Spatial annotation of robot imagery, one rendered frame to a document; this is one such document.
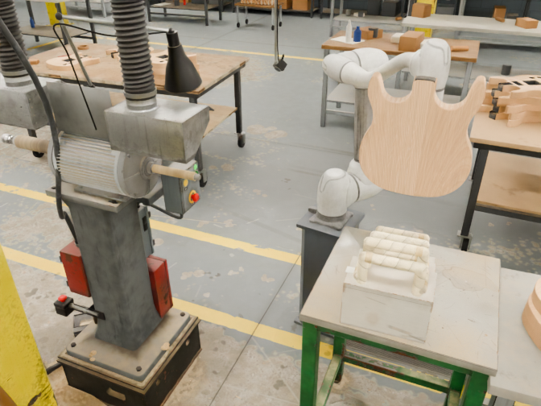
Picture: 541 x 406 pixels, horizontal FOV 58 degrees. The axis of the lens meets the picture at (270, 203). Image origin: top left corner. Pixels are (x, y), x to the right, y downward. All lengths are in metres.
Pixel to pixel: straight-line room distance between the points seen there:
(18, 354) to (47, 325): 2.08
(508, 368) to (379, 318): 0.40
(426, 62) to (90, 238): 1.50
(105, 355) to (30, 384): 1.33
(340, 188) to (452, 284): 0.80
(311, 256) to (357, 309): 1.05
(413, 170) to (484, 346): 0.59
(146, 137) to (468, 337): 1.22
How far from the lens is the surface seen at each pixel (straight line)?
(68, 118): 1.98
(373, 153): 1.64
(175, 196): 2.20
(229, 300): 3.13
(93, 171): 1.94
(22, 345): 1.16
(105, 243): 2.16
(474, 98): 1.54
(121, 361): 2.50
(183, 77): 1.74
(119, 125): 1.71
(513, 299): 1.97
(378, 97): 1.56
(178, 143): 1.60
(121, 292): 2.30
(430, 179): 1.66
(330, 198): 2.44
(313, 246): 2.57
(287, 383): 2.69
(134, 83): 1.65
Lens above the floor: 2.09
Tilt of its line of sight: 31 degrees down
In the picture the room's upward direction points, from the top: straight up
